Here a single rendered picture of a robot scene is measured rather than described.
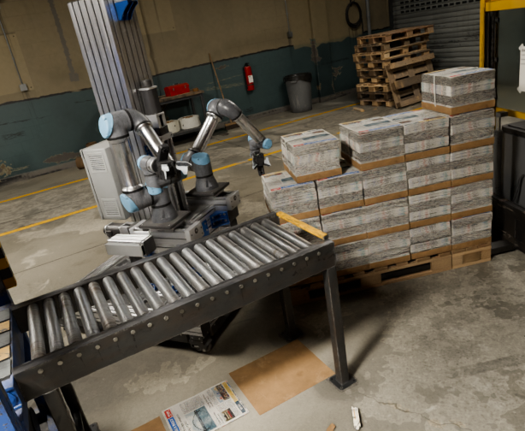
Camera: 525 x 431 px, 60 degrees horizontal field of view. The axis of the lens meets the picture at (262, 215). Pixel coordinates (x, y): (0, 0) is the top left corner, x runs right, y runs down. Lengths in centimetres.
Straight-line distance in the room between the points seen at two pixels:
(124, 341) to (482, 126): 240
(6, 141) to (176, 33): 359
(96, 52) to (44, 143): 623
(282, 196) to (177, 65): 683
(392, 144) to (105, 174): 176
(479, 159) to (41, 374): 267
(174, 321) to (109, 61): 154
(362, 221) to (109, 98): 169
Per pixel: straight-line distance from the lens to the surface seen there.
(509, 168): 388
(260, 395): 253
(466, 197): 325
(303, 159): 276
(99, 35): 279
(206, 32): 961
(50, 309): 213
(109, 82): 281
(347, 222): 294
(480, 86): 312
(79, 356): 181
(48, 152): 900
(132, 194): 253
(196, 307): 185
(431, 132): 300
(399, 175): 298
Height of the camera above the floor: 172
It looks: 22 degrees down
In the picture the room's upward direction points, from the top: 10 degrees counter-clockwise
